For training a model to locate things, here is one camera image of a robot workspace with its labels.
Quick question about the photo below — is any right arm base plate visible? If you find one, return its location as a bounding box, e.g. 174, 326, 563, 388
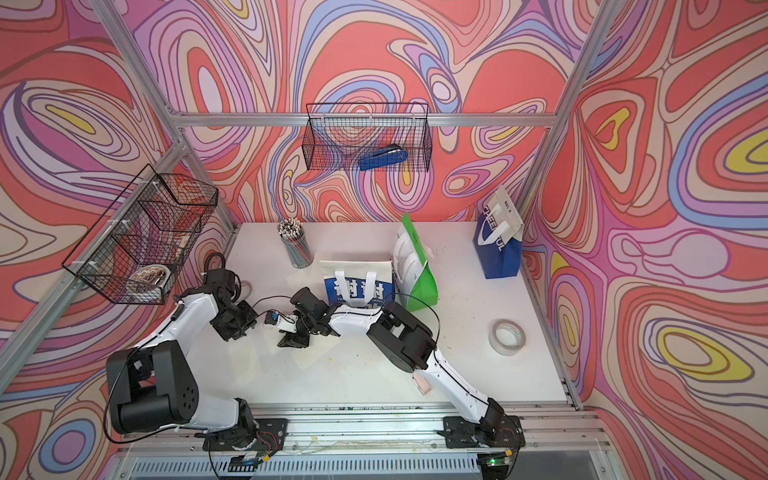
436, 416, 526, 450

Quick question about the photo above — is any clear cup of pencils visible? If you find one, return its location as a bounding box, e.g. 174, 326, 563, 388
277, 218, 314, 269

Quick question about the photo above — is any blue white paper bag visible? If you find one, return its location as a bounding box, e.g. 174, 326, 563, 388
320, 260, 394, 308

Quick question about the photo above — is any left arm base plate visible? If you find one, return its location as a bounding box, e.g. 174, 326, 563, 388
202, 418, 288, 453

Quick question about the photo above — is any black wire basket back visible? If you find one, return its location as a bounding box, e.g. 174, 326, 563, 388
302, 101, 433, 173

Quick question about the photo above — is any green white paper bag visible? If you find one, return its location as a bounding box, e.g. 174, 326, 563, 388
392, 213, 439, 312

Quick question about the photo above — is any dark blue paper bag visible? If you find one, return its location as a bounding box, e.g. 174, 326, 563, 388
474, 187, 524, 279

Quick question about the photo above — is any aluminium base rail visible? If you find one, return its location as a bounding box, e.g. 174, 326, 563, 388
102, 402, 629, 479

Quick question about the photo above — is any white tape roll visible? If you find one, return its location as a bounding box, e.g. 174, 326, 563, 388
488, 319, 527, 356

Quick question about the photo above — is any tape roll in basket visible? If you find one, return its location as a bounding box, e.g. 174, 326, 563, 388
127, 264, 171, 295

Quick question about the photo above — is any black wire basket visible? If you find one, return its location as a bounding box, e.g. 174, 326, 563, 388
62, 165, 219, 305
302, 101, 433, 173

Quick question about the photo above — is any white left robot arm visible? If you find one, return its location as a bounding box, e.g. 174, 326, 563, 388
102, 268, 287, 456

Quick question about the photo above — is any black wire basket left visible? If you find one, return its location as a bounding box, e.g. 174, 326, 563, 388
62, 165, 219, 305

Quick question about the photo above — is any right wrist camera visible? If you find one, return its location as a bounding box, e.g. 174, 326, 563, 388
264, 309, 297, 333

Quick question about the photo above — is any blue stapler in basket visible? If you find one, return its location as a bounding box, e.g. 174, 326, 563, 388
358, 144, 408, 171

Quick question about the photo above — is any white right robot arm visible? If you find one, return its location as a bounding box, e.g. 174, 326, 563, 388
268, 287, 526, 453

